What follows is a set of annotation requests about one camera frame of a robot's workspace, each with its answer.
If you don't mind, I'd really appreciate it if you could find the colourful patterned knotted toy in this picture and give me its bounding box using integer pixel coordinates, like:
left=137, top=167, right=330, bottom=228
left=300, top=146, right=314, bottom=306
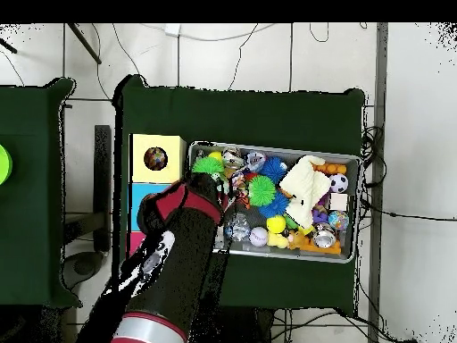
left=224, top=170, right=249, bottom=193
left=145, top=146, right=170, bottom=172

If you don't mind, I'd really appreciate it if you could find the green furry monster toy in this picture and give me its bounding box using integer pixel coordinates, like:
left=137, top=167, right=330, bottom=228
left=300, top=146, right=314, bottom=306
left=192, top=155, right=226, bottom=178

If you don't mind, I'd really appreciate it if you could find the cream muslin cloth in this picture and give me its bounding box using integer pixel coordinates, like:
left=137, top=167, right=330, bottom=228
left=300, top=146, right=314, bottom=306
left=278, top=155, right=332, bottom=230

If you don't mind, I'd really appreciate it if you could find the wooden box with three holes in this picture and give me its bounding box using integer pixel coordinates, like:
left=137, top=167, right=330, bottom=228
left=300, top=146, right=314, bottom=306
left=128, top=133, right=186, bottom=255

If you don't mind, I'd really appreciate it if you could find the clear mesh bin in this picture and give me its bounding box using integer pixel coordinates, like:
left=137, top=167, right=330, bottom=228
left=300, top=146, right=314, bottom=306
left=187, top=139, right=361, bottom=264

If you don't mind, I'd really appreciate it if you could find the green spiky rubber ball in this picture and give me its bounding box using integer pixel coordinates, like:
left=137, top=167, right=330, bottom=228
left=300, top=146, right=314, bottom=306
left=247, top=175, right=278, bottom=207

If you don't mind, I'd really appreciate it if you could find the blue spiky rubber ball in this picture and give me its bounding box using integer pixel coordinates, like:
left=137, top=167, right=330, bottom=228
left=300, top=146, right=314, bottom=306
left=260, top=192, right=290, bottom=219

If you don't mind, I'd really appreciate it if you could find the blue furry monster toy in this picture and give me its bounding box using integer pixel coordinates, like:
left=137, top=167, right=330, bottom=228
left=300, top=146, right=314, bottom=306
left=261, top=156, right=288, bottom=183

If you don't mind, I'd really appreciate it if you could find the plain yellow ball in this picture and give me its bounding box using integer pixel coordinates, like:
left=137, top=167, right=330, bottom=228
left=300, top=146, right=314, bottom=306
left=266, top=214, right=287, bottom=235

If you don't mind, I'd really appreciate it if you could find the dark green table cloth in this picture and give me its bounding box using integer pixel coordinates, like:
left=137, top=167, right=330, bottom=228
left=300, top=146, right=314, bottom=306
left=0, top=77, right=79, bottom=310
left=112, top=73, right=367, bottom=315

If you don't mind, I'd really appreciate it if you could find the small black white soccer ball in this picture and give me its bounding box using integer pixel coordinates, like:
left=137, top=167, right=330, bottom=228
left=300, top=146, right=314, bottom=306
left=328, top=173, right=350, bottom=194

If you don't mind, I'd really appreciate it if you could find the plain wooden cube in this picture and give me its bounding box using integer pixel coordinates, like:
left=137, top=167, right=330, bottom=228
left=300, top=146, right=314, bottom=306
left=329, top=192, right=349, bottom=212

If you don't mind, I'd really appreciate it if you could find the small globe print ball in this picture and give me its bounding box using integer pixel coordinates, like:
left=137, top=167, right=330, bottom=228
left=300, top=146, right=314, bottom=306
left=328, top=210, right=350, bottom=231

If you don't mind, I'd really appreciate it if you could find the black upright panel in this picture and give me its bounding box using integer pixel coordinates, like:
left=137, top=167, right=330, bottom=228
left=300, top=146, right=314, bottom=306
left=94, top=124, right=113, bottom=253

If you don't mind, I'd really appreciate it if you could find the grey round base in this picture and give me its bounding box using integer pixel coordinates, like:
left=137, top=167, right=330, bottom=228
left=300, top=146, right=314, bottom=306
left=62, top=249, right=104, bottom=290

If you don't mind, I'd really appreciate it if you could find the grey vertical beam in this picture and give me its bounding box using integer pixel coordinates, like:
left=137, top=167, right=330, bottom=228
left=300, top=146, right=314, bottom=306
left=367, top=22, right=390, bottom=343

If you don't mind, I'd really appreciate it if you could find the thin black rod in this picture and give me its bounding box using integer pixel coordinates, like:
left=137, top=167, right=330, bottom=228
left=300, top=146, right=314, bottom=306
left=63, top=22, right=103, bottom=67

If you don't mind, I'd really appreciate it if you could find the bright green cup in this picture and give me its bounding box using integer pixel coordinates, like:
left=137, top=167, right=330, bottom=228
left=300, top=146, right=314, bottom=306
left=0, top=144, right=13, bottom=187

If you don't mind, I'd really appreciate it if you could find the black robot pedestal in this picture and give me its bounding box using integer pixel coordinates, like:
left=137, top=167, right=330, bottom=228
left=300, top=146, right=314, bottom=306
left=206, top=305, right=287, bottom=343

